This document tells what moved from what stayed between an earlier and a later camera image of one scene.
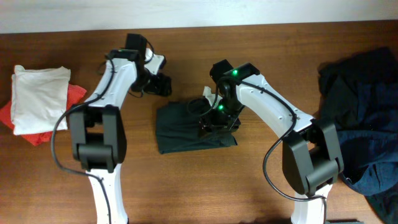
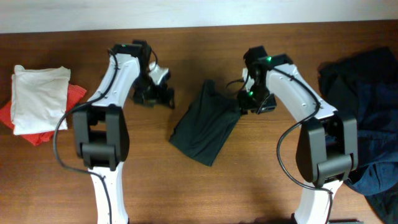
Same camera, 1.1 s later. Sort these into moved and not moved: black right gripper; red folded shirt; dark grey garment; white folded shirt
Moved: black right gripper
Not moved: red folded shirt; white folded shirt; dark grey garment
